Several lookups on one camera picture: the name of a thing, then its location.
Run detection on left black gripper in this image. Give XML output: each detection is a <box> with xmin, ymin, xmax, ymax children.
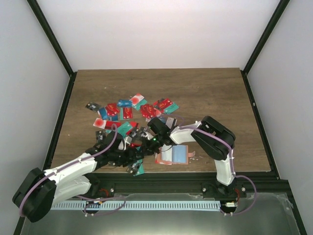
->
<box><xmin>110</xmin><ymin>147</ymin><xmax>144</xmax><ymax>167</ymax></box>

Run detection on pink leather card holder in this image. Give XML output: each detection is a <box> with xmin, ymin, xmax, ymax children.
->
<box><xmin>155</xmin><ymin>145</ymin><xmax>195</xmax><ymax>165</ymax></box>

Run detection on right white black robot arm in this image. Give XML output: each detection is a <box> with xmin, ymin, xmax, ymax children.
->
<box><xmin>140</xmin><ymin>116</ymin><xmax>236</xmax><ymax>197</ymax></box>

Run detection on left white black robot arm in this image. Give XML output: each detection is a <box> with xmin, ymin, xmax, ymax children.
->
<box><xmin>12</xmin><ymin>132</ymin><xmax>144</xmax><ymax>222</ymax></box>

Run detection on black visa card front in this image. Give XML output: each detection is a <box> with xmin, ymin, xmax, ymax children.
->
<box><xmin>127</xmin><ymin>162</ymin><xmax>142</xmax><ymax>176</ymax></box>

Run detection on black cards centre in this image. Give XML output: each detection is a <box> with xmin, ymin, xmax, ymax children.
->
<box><xmin>128</xmin><ymin>127</ymin><xmax>150</xmax><ymax>139</ymax></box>

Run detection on teal card front edge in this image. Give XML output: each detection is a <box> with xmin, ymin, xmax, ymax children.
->
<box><xmin>134</xmin><ymin>164</ymin><xmax>144</xmax><ymax>176</ymax></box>

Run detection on teal cards centre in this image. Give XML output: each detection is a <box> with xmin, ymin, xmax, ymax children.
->
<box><xmin>117</xmin><ymin>122</ymin><xmax>133</xmax><ymax>138</ymax></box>

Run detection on white card black stripe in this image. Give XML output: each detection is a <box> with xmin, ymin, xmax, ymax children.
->
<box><xmin>165</xmin><ymin>117</ymin><xmax>177</xmax><ymax>129</ymax></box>

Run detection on red card centre top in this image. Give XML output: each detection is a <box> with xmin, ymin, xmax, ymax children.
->
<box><xmin>140</xmin><ymin>104</ymin><xmax>157</xmax><ymax>118</ymax></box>

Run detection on red card middle top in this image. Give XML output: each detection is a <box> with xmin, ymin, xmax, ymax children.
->
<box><xmin>122</xmin><ymin>107</ymin><xmax>133</xmax><ymax>120</ymax></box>

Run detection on white red dot card left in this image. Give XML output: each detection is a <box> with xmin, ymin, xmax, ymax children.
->
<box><xmin>93</xmin><ymin>118</ymin><xmax>107</xmax><ymax>129</ymax></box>

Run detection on red card far right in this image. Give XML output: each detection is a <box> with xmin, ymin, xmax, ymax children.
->
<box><xmin>156</xmin><ymin>98</ymin><xmax>173</xmax><ymax>110</ymax></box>

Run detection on teal card far right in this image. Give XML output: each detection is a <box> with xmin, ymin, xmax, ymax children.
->
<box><xmin>164</xmin><ymin>102</ymin><xmax>179</xmax><ymax>114</ymax></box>

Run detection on red card left top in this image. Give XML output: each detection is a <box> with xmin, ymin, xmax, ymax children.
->
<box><xmin>105</xmin><ymin>103</ymin><xmax>120</xmax><ymax>116</ymax></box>

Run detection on white red circle card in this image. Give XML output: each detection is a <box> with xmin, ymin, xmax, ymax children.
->
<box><xmin>130</xmin><ymin>93</ymin><xmax>144</xmax><ymax>106</ymax></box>

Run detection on blue card left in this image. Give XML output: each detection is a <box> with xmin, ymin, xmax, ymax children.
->
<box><xmin>97</xmin><ymin>107</ymin><xmax>108</xmax><ymax>120</ymax></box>

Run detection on blue card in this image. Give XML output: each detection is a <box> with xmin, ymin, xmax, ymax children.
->
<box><xmin>97</xmin><ymin>107</ymin><xmax>108</xmax><ymax>120</ymax></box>
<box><xmin>117</xmin><ymin>99</ymin><xmax>132</xmax><ymax>107</ymax></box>

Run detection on blue card top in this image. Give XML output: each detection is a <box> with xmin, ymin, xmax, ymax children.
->
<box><xmin>117</xmin><ymin>99</ymin><xmax>132</xmax><ymax>107</ymax></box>

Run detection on black card far left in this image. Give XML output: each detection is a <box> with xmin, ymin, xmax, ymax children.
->
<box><xmin>85</xmin><ymin>102</ymin><xmax>102</xmax><ymax>112</ymax></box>

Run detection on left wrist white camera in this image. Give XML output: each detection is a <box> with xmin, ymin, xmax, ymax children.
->
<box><xmin>119</xmin><ymin>136</ymin><xmax>132</xmax><ymax>150</ymax></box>

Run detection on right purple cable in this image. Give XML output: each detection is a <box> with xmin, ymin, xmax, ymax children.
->
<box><xmin>171</xmin><ymin>115</ymin><xmax>257</xmax><ymax>216</ymax></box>

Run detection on light blue slotted cable duct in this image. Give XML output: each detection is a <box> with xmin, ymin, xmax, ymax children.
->
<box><xmin>52</xmin><ymin>200</ymin><xmax>221</xmax><ymax>211</ymax></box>

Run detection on black aluminium front rail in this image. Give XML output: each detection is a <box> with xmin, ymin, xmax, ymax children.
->
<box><xmin>90</xmin><ymin>172</ymin><xmax>292</xmax><ymax>200</ymax></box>

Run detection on black frame left post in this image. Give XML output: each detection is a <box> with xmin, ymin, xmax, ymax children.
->
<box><xmin>26</xmin><ymin>0</ymin><xmax>75</xmax><ymax>76</ymax></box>

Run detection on black frame post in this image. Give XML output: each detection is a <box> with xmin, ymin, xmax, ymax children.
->
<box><xmin>243</xmin><ymin>0</ymin><xmax>291</xmax><ymax>74</ymax></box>
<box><xmin>26</xmin><ymin>0</ymin><xmax>75</xmax><ymax>76</ymax></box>

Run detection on black frame right post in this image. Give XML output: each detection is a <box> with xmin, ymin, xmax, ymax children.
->
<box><xmin>243</xmin><ymin>0</ymin><xmax>291</xmax><ymax>74</ymax></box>

